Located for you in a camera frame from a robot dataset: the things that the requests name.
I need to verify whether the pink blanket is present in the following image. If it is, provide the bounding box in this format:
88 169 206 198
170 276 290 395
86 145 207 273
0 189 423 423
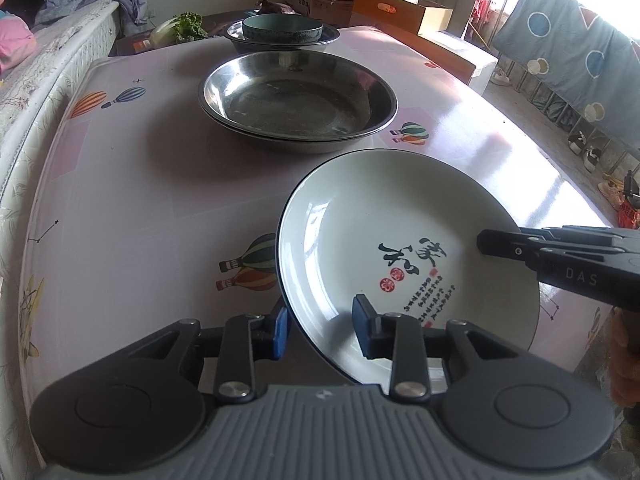
0 0 38 76

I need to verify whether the white printed ceramic plate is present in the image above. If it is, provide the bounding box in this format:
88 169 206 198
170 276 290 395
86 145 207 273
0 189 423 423
275 149 542 386

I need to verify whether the hanging blue patterned quilt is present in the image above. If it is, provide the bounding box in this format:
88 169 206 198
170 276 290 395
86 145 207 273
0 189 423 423
492 0 640 171

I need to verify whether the napa cabbage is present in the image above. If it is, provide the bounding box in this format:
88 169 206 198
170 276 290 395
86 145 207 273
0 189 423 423
150 12 208 46

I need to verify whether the white quilted mattress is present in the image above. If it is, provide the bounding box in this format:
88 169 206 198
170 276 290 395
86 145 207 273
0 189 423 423
0 0 121 480

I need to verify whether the dark teal ceramic bowl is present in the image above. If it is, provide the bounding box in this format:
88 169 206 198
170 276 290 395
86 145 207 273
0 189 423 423
242 14 324 43

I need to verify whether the purple cabbage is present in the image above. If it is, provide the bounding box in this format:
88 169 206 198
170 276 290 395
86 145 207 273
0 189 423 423
257 0 296 16

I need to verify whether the open brown cardboard box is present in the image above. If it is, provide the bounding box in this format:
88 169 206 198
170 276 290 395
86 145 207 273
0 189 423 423
270 0 353 28

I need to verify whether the large flat printed carton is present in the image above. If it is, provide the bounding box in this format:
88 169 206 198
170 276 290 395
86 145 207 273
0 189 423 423
107 9 261 57

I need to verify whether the blue grey jacket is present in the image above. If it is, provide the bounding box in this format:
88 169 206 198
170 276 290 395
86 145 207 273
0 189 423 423
35 0 151 38

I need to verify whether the small stainless steel bowl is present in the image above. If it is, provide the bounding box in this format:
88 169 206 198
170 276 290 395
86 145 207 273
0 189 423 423
225 21 341 54

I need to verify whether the orange cardboard box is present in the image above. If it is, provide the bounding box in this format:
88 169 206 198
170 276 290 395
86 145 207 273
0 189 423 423
350 0 453 36

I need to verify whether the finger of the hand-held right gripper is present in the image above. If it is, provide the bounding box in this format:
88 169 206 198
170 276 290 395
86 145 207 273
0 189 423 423
520 224 640 252
476 228 549 267

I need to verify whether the flat white carton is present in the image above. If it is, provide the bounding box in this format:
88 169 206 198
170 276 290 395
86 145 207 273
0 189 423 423
420 30 498 96

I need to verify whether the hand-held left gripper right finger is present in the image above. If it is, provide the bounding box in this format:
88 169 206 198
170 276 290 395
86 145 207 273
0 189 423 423
351 294 538 403

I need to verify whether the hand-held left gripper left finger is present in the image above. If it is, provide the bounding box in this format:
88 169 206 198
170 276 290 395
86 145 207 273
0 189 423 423
102 305 292 403

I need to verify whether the person's right hand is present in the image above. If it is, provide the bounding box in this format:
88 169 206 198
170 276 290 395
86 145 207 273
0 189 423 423
607 307 640 406

